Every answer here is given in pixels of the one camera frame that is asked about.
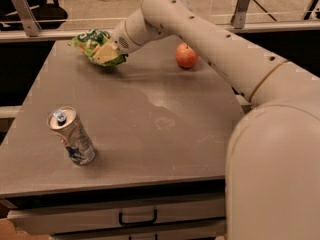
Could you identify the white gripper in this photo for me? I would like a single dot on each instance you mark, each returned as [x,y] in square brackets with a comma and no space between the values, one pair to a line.
[120,41]

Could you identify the green rice chip bag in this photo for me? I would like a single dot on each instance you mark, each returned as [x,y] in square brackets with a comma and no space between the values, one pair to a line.
[86,42]

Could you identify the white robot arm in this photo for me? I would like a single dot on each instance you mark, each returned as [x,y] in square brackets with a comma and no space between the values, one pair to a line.
[273,156]

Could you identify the red apple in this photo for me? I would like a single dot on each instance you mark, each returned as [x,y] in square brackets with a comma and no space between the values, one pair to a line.
[185,56]

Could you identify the silver drink can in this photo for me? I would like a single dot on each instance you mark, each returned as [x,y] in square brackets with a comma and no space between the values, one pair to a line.
[66,124]

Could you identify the black office chair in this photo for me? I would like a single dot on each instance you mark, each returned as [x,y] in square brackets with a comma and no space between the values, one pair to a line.
[48,13]

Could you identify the grey table drawer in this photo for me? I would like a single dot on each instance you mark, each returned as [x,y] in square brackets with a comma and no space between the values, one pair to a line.
[104,215]

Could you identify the left metal rail bracket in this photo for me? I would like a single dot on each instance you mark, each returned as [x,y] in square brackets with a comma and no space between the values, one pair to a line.
[28,21]

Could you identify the metal rail bracket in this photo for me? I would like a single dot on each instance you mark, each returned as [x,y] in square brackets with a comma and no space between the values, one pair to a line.
[239,16]
[28,21]

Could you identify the right metal rail bracket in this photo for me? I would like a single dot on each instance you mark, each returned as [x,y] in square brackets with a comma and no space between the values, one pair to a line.
[239,16]

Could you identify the black drawer handle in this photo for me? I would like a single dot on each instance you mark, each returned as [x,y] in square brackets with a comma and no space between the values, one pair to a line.
[138,218]

